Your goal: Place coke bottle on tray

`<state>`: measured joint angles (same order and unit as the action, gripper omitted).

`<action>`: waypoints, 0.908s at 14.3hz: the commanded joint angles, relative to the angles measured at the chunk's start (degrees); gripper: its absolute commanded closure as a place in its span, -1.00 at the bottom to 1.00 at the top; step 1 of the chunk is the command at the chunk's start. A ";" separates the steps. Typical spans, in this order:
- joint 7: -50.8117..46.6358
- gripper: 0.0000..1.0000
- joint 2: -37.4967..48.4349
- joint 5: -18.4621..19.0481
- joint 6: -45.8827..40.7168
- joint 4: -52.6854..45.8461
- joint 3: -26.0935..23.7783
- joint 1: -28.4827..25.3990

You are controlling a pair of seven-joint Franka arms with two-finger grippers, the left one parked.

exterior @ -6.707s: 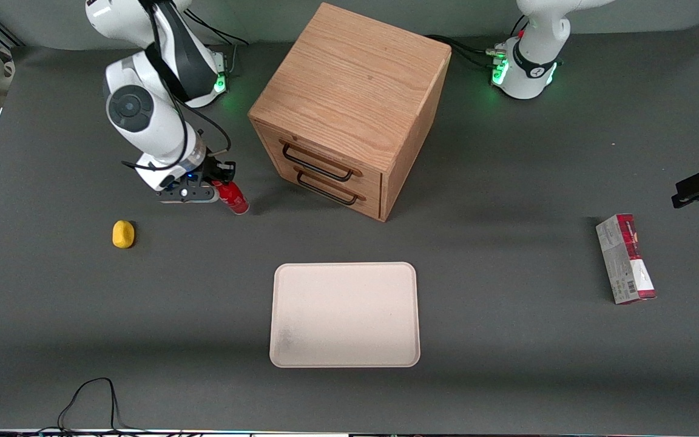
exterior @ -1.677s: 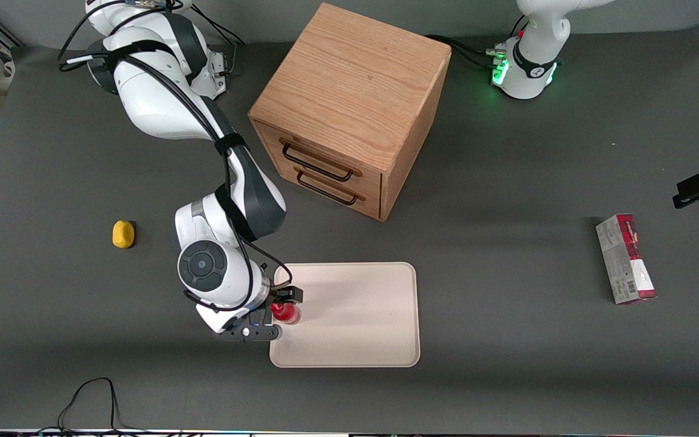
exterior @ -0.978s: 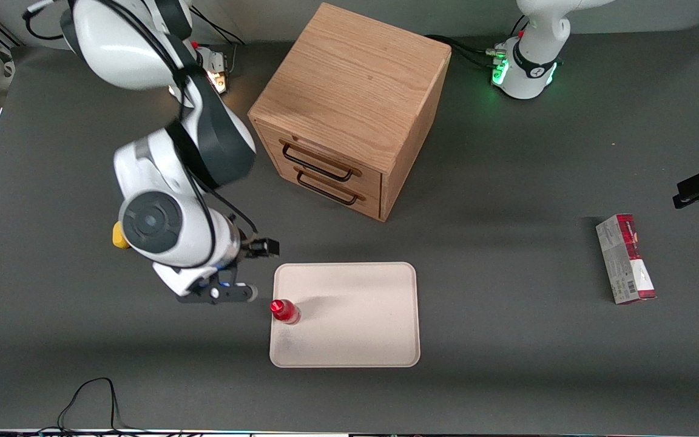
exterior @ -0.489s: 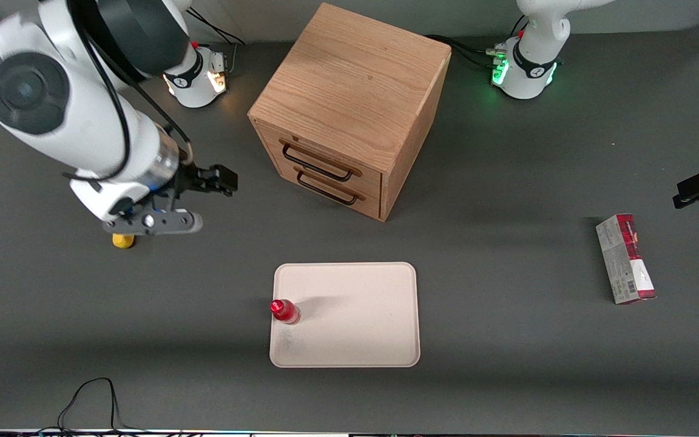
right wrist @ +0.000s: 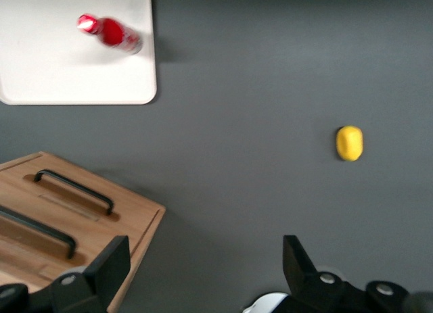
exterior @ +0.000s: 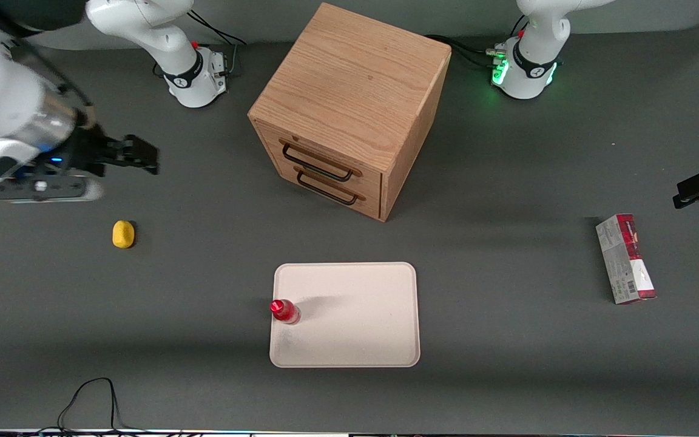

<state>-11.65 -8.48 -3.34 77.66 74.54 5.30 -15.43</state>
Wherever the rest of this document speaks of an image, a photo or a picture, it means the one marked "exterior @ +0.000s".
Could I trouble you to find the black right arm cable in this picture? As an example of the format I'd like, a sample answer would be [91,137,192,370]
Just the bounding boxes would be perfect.
[0,30,94,125]

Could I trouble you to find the yellow rounded toy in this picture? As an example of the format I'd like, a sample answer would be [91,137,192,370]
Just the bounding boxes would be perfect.
[112,220,136,249]

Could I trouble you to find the black base cable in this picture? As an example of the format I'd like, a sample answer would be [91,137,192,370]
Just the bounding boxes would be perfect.
[425,35,508,69]
[187,8,248,78]

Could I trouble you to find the red coke bottle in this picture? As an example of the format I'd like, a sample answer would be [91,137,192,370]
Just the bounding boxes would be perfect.
[270,299,302,326]

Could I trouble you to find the wooden drawer cabinet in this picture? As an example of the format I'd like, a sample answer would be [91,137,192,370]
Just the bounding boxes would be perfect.
[248,2,452,223]

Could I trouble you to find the black left base cable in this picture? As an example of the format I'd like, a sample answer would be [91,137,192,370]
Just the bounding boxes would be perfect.
[425,35,508,69]

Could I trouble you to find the white rectangular tray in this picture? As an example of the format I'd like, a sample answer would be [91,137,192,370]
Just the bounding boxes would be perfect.
[269,262,421,368]

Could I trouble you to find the black right base cable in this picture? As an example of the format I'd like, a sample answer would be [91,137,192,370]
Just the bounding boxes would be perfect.
[187,8,248,78]

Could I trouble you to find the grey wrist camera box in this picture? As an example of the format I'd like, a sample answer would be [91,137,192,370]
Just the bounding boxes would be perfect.
[0,178,106,204]

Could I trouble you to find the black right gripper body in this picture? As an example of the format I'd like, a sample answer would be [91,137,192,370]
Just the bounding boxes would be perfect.
[58,124,114,178]

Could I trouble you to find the thin black table cable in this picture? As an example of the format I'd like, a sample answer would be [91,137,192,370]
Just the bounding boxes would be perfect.
[37,378,144,435]

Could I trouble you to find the grey and red carton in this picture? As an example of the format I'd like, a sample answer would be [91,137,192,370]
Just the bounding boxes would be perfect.
[595,214,657,305]

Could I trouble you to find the black wire drawer handle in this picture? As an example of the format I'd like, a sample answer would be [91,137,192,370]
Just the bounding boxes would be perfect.
[296,169,361,206]
[281,141,355,183]

